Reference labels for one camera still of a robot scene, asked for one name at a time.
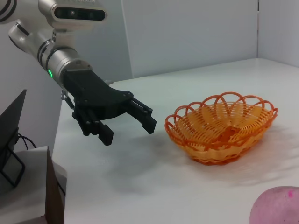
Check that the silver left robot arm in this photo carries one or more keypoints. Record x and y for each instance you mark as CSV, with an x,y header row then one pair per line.
x,y
60,60

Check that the metal left gripper plug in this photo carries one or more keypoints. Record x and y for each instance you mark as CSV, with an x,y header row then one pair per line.
x,y
63,95

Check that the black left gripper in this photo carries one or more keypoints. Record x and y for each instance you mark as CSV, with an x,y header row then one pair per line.
x,y
93,93

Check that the white and brown side table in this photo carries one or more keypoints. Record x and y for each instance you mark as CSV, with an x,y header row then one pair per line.
x,y
23,186

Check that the pink round bun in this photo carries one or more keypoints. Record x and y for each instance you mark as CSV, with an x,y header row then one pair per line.
x,y
278,207

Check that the black monitor stand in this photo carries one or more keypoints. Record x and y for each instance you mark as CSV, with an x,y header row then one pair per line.
x,y
9,121

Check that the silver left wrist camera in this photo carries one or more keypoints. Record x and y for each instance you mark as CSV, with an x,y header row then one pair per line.
x,y
79,14

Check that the orange woven plastic basket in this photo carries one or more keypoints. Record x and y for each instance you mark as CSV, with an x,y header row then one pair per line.
x,y
210,154

